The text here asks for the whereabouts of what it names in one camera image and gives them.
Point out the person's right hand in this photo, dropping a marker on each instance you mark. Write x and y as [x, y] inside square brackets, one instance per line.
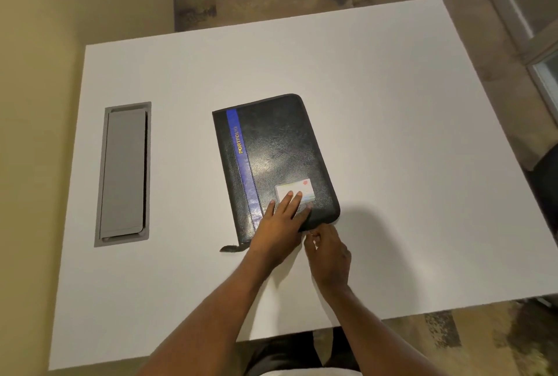
[331, 262]

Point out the person's left hand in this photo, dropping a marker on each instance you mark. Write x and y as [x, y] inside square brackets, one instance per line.
[279, 232]

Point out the black zip portfolio folder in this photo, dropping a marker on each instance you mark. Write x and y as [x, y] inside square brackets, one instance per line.
[279, 149]

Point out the person's left forearm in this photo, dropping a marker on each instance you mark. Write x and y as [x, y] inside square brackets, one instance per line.
[209, 327]

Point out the person's right forearm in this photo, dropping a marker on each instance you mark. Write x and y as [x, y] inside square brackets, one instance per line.
[379, 341]

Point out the person's black trousers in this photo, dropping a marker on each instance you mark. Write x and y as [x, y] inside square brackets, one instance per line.
[279, 351]

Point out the black office chair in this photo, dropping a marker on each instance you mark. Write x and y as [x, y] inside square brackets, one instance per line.
[547, 188]

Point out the white framed glass door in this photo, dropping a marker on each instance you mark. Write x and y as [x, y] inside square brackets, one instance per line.
[518, 18]

